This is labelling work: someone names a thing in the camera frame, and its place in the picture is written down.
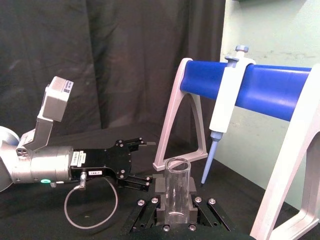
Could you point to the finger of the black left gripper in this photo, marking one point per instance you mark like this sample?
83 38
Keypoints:
137 182
135 143

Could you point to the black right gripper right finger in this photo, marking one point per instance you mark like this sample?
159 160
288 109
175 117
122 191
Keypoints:
207 212

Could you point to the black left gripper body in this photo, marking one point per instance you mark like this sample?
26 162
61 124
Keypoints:
105 162

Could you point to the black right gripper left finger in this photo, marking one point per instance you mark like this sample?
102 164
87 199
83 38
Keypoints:
160 210

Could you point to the clear glass cylinder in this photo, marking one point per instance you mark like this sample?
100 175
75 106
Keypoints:
177 190

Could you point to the black backdrop curtain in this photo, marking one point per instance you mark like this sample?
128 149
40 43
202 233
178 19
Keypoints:
112 62

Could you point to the white pipette with blue tip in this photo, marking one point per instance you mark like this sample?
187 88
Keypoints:
222 105

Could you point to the white and blue pipette stand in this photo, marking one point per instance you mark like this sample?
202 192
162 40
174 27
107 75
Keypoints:
262 87

